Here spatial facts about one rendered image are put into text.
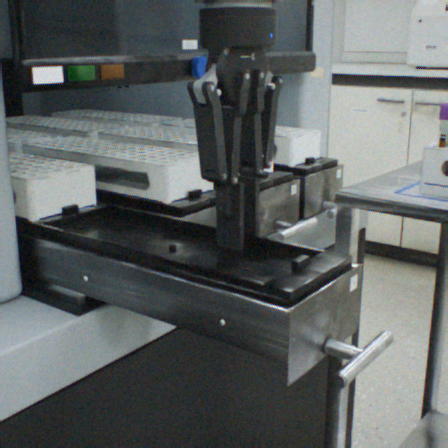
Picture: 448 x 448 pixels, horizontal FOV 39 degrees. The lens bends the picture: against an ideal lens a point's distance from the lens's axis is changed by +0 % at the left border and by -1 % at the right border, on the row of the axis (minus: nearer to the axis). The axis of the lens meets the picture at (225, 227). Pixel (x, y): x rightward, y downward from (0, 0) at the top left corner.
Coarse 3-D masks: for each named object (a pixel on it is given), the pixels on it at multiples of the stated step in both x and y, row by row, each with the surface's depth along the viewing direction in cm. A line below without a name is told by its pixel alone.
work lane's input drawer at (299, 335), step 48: (48, 240) 68; (96, 240) 64; (144, 240) 69; (192, 240) 69; (96, 288) 64; (144, 288) 60; (192, 288) 56; (240, 288) 54; (288, 288) 52; (336, 288) 56; (240, 336) 54; (288, 336) 51; (336, 336) 58; (384, 336) 57; (288, 384) 52; (336, 384) 51
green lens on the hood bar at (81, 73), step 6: (72, 66) 67; (78, 66) 68; (84, 66) 68; (90, 66) 69; (72, 72) 67; (78, 72) 68; (84, 72) 68; (90, 72) 69; (72, 78) 67; (78, 78) 68; (84, 78) 68; (90, 78) 69
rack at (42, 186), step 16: (16, 160) 82; (32, 160) 81; (48, 160) 82; (16, 176) 72; (32, 176) 72; (48, 176) 72; (64, 176) 74; (80, 176) 76; (16, 192) 72; (32, 192) 71; (48, 192) 72; (64, 192) 74; (80, 192) 76; (16, 208) 73; (32, 208) 71; (48, 208) 73
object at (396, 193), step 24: (408, 168) 99; (336, 192) 84; (360, 192) 83; (384, 192) 83; (408, 192) 83; (336, 216) 85; (408, 216) 78; (432, 216) 76; (336, 240) 86; (432, 312) 125; (432, 336) 126; (336, 360) 91; (432, 360) 127; (432, 384) 128; (336, 408) 92; (432, 408) 130; (336, 432) 93; (432, 432) 122
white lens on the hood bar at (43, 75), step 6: (36, 72) 63; (42, 72) 64; (48, 72) 65; (54, 72) 65; (60, 72) 66; (36, 78) 64; (42, 78) 64; (48, 78) 65; (54, 78) 65; (60, 78) 66
